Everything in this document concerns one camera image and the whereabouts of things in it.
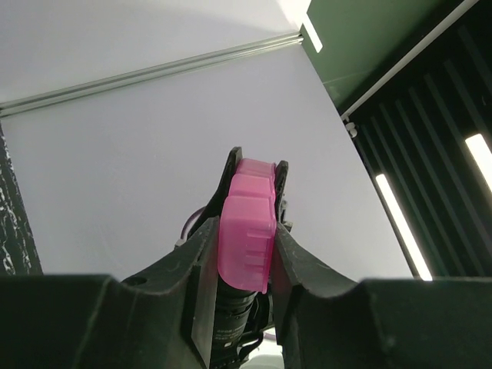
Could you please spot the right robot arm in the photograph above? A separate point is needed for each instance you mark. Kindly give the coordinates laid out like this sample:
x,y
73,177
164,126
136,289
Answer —
x,y
240,317

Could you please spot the pink weekly pill organizer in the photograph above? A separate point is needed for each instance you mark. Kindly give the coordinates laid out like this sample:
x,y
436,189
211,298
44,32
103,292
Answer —
x,y
247,227

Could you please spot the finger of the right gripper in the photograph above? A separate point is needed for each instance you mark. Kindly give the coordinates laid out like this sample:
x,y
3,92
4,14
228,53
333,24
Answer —
x,y
281,173
216,204

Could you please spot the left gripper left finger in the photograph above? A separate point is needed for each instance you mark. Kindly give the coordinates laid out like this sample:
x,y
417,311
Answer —
x,y
161,317

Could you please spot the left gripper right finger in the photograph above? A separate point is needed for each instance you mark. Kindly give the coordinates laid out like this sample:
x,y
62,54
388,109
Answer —
x,y
325,320

